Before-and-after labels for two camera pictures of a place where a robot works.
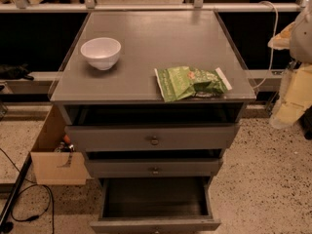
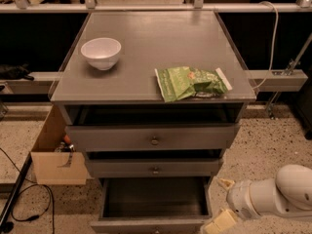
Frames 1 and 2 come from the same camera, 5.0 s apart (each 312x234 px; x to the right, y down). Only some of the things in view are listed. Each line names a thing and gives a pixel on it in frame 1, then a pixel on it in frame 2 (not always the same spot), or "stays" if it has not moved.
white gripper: x=302 y=43 to x=238 y=197
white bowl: x=101 y=52 stays
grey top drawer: x=113 y=137 stays
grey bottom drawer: x=161 y=205 stays
